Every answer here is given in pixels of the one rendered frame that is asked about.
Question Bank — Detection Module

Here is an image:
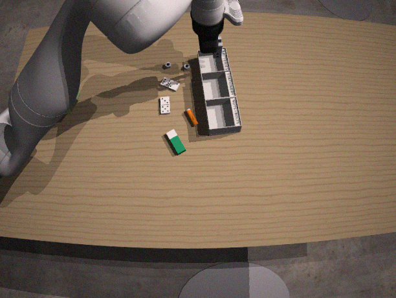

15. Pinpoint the grey three-compartment bin rack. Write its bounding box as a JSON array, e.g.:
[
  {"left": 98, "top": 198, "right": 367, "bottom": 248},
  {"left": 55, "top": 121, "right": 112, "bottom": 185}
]
[{"left": 197, "top": 47, "right": 242, "bottom": 136}]

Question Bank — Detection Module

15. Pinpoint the green and white eraser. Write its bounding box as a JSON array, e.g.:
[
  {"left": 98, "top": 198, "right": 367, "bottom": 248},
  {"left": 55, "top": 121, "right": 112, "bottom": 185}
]
[{"left": 166, "top": 129, "right": 186, "bottom": 155}]

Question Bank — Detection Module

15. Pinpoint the white domino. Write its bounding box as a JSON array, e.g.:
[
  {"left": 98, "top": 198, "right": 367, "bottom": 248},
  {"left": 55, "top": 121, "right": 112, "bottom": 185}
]
[
  {"left": 160, "top": 97, "right": 170, "bottom": 115},
  {"left": 160, "top": 77, "right": 180, "bottom": 91}
]

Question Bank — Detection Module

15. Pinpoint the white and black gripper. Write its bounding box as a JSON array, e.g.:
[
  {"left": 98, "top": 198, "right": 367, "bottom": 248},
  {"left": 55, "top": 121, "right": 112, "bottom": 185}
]
[{"left": 190, "top": 0, "right": 243, "bottom": 58}]

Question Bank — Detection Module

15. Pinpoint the orange aa battery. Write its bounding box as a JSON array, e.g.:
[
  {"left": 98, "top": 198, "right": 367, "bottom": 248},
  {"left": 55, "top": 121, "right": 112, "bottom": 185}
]
[{"left": 186, "top": 109, "right": 198, "bottom": 126}]

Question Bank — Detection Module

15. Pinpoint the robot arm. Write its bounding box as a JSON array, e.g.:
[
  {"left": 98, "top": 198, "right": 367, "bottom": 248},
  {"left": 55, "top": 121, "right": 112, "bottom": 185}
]
[{"left": 0, "top": 0, "right": 224, "bottom": 178}]

